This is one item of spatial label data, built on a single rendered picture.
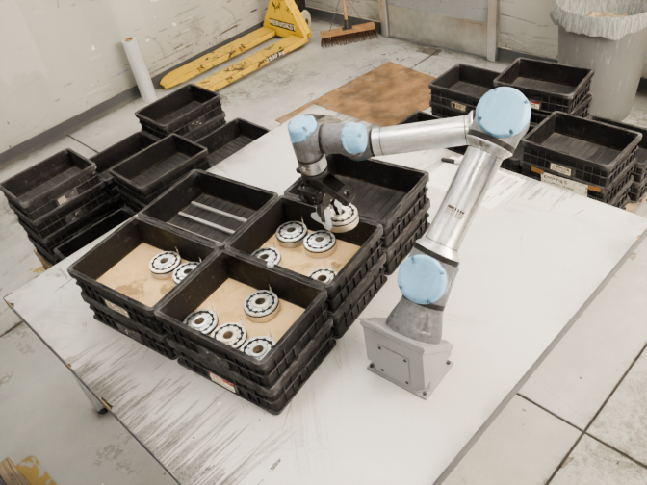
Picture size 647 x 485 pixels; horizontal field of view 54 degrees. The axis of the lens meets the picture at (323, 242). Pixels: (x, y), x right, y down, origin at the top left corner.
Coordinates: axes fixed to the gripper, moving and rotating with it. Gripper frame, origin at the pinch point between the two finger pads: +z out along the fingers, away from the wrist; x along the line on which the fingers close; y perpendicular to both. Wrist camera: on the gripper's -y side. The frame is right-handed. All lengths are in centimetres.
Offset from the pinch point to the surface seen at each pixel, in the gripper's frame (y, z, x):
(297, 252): 16.4, 16.9, 3.2
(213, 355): 11, 9, 49
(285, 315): 3.6, 14.0, 26.6
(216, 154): 144, 72, -75
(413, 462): -46, 25, 44
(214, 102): 156, 56, -96
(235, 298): 21.4, 13.8, 28.2
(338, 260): 2.6, 17.3, 0.7
